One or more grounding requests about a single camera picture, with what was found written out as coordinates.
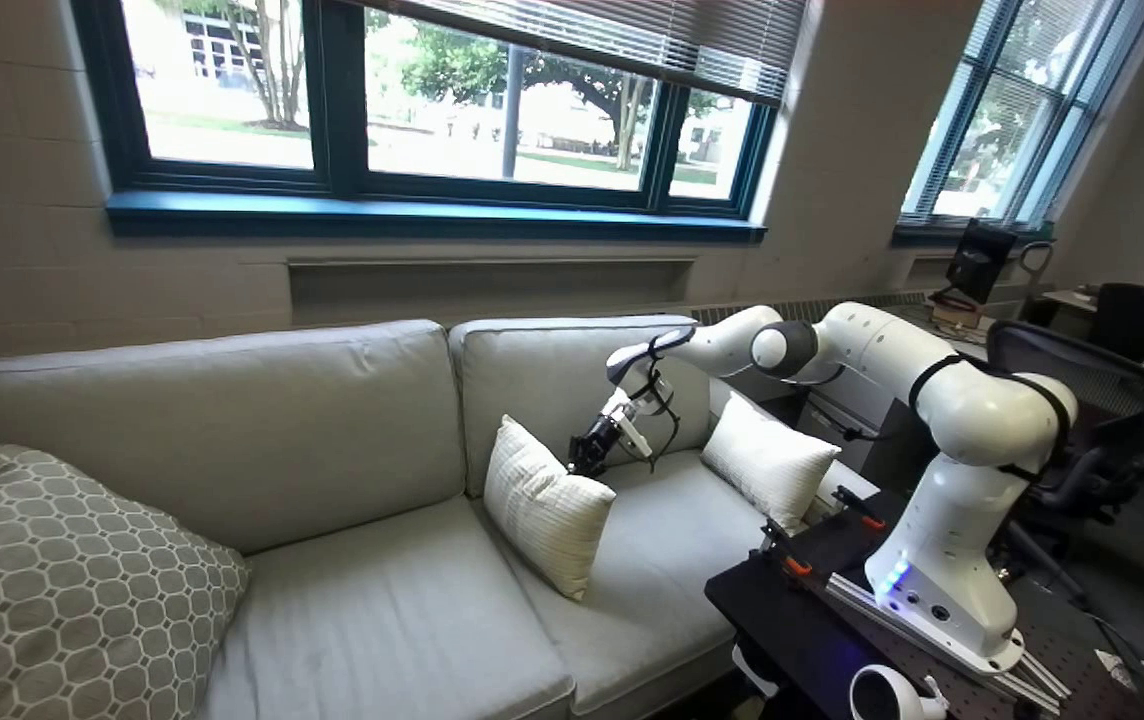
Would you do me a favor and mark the black device on sill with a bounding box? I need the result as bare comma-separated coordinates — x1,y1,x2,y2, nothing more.
945,221,1025,309

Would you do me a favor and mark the narrow light blue window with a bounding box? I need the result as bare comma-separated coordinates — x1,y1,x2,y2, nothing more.
891,0,1144,244

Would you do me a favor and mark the grey window blind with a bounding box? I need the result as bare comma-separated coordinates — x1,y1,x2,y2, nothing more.
356,0,809,103

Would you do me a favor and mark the black robot table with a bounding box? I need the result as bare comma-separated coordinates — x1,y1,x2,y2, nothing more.
703,484,1135,720

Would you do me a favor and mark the wide blue framed window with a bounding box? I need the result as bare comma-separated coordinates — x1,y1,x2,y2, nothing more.
67,0,788,244

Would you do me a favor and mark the grey fabric sofa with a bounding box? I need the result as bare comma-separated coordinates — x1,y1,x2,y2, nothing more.
0,311,885,720

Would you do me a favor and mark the white throw pillow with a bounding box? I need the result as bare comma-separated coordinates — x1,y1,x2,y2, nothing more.
699,390,844,537

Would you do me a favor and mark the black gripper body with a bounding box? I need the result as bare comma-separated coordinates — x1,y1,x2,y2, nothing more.
566,413,625,473

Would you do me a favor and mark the cream throw pillow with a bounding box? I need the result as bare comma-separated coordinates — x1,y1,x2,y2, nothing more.
479,413,621,602

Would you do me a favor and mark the white VR controller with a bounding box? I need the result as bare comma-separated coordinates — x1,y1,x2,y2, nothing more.
844,659,952,720

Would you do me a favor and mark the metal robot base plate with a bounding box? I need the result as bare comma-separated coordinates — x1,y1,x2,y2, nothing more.
818,568,1076,716

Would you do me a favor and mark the black computer case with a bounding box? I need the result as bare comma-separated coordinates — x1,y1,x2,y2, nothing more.
1086,280,1144,369

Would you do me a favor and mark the black office chair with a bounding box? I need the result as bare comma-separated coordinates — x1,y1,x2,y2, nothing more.
985,315,1144,562

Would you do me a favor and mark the grey geometric patterned pillow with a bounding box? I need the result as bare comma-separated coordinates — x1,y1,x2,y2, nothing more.
0,441,250,720

